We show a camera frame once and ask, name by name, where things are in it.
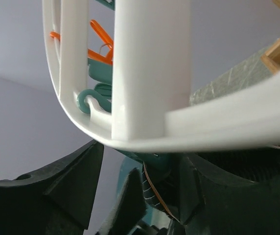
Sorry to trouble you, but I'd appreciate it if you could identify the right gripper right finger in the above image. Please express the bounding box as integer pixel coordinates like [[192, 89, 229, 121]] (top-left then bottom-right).
[[179, 153, 280, 235]]

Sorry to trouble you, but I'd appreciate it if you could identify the white round clip hanger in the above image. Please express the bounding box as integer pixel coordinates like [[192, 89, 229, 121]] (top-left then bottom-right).
[[42, 0, 280, 153]]

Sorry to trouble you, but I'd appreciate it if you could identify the teal clothes peg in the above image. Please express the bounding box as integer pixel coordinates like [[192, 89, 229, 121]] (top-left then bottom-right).
[[117, 150, 171, 223], [77, 83, 112, 114]]

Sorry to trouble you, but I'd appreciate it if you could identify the black striped underwear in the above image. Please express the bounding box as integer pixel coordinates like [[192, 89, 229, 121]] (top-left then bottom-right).
[[141, 163, 180, 222]]

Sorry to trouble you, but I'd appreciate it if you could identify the orange clothes peg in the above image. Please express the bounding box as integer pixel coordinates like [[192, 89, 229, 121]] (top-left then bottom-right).
[[43, 16, 114, 67]]

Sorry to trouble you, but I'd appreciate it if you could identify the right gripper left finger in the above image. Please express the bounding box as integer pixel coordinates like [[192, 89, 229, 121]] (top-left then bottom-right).
[[0, 141, 104, 235]]

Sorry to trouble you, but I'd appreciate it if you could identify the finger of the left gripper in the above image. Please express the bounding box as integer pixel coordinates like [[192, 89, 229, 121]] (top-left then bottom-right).
[[98, 168, 146, 235]]

